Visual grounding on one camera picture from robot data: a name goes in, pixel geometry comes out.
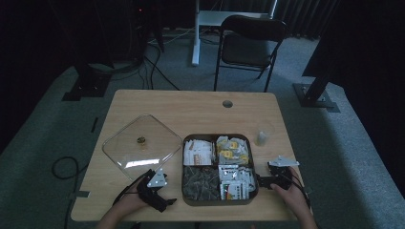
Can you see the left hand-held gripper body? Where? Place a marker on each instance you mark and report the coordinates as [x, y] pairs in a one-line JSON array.
[[151, 189]]

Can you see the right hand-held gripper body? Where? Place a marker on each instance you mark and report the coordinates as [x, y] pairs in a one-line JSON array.
[[281, 175]]

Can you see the pile of yellow tea bags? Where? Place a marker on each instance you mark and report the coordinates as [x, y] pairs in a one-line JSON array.
[[232, 150]]

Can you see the clear square lid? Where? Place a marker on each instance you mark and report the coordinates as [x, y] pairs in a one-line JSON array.
[[141, 148]]

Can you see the dark square compartment box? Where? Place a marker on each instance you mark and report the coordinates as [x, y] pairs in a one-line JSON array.
[[219, 201]]

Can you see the person's left hand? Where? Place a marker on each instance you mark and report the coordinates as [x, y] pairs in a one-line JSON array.
[[133, 200]]

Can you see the person's right hand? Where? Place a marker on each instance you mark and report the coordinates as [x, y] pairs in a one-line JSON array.
[[291, 197]]

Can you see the pile of white colourful packets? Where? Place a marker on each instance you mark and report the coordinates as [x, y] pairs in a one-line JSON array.
[[237, 183]]

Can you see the pile of dark packets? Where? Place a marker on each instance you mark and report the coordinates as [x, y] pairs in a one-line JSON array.
[[201, 183]]

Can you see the pile of white orange packets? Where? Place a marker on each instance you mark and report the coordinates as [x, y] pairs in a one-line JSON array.
[[199, 153]]

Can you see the grey tape strip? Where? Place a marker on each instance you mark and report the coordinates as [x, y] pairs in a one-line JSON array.
[[79, 194]]

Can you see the black tape strip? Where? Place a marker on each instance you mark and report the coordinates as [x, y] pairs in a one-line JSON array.
[[94, 124]]

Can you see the black folding chair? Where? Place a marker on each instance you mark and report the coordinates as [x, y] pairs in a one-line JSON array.
[[248, 47]]

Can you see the black stand with base plate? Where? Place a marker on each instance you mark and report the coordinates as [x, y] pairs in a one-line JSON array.
[[87, 82], [315, 92]]

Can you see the white desk frame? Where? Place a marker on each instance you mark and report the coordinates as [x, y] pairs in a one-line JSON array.
[[199, 31]]

